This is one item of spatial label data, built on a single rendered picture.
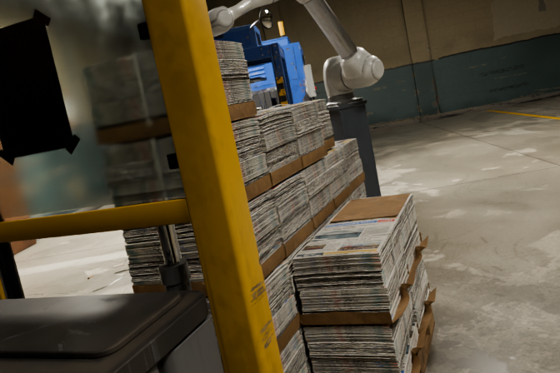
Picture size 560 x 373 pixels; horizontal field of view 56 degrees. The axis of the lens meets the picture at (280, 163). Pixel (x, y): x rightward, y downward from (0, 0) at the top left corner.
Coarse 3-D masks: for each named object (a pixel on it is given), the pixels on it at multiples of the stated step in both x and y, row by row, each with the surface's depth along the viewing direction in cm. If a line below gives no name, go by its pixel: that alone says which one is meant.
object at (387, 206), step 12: (348, 204) 225; (360, 204) 221; (372, 204) 216; (384, 204) 212; (396, 204) 208; (336, 216) 207; (348, 216) 204; (360, 216) 200; (372, 216) 196; (384, 216) 193
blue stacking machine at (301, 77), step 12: (288, 48) 647; (300, 48) 656; (288, 60) 649; (300, 60) 649; (252, 72) 655; (264, 72) 653; (288, 72) 651; (300, 72) 651; (252, 84) 657; (264, 84) 656; (300, 84) 653; (312, 84) 651; (252, 96) 659; (264, 96) 777; (276, 96) 657; (300, 96) 655; (312, 96) 653
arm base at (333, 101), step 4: (352, 92) 301; (336, 96) 298; (340, 96) 297; (344, 96) 297; (348, 96) 298; (352, 96) 300; (328, 100) 303; (332, 100) 300; (336, 100) 298; (340, 100) 298; (344, 100) 297; (348, 100) 298; (352, 100) 299; (356, 100) 300; (360, 100) 301; (328, 104) 303; (332, 104) 299; (336, 104) 296; (340, 104) 294
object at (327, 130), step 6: (312, 102) 227; (318, 102) 233; (324, 102) 239; (318, 108) 231; (324, 108) 238; (324, 114) 237; (324, 120) 234; (330, 120) 243; (324, 126) 234; (330, 126) 242; (324, 132) 234; (330, 132) 240; (324, 138) 233
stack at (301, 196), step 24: (336, 144) 255; (312, 168) 200; (336, 168) 226; (360, 168) 267; (288, 192) 175; (312, 192) 195; (336, 192) 224; (360, 192) 261; (288, 216) 172; (312, 216) 193; (288, 240) 170; (288, 264) 168
